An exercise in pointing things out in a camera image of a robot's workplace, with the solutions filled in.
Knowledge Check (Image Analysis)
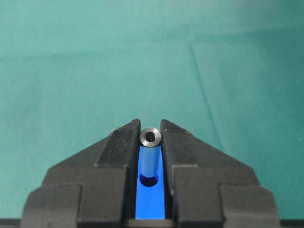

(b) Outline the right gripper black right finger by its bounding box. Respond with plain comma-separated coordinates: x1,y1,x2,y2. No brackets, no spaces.
161,120,280,228

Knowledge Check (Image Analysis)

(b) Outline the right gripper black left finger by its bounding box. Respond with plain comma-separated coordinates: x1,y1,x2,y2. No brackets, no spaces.
20,119,141,228

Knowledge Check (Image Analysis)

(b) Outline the blue shaft holder block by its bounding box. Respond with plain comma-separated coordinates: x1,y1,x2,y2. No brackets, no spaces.
135,146,165,220

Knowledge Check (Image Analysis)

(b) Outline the green table cloth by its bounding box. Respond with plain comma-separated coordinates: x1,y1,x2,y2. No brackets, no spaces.
0,0,304,219

